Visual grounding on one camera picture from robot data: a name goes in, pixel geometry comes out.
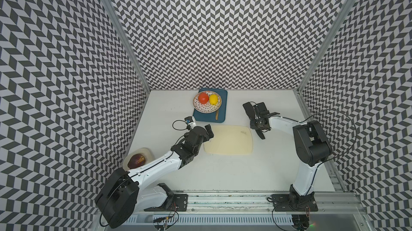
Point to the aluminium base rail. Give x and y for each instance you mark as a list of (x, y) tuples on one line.
[(255, 202)]

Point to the cream cutting board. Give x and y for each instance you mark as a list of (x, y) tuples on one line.
[(230, 140)]

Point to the black cleaver knife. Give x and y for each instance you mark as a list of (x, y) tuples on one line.
[(249, 110)]

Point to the aluminium corner frame post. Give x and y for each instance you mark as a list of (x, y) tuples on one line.
[(110, 10), (338, 22)]

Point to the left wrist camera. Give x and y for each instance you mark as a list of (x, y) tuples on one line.
[(190, 122)]

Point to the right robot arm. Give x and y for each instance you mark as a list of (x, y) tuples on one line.
[(311, 143)]

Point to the cream bowl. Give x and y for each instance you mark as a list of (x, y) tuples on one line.
[(145, 151)]

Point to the patterned ceramic plate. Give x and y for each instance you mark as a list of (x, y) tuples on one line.
[(206, 108)]

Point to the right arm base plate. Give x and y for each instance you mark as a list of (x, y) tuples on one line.
[(294, 203)]

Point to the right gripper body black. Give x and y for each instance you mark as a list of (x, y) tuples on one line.
[(255, 124)]

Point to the dark red onion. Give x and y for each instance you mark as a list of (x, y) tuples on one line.
[(137, 160)]

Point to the aluminium corner frame post left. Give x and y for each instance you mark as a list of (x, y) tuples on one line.
[(110, 10)]

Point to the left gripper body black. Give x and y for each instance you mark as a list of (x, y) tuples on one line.
[(196, 151)]

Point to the teal rectangular tray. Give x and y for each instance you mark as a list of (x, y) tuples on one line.
[(210, 117)]

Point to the aluminium corner frame post right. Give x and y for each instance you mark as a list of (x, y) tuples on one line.
[(338, 22)]

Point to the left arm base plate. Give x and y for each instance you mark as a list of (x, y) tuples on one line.
[(176, 202)]

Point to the red tomato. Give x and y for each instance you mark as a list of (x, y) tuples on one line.
[(203, 98)]

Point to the yellow lemon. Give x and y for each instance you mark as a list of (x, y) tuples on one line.
[(213, 99)]

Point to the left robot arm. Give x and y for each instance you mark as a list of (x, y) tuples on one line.
[(124, 190)]

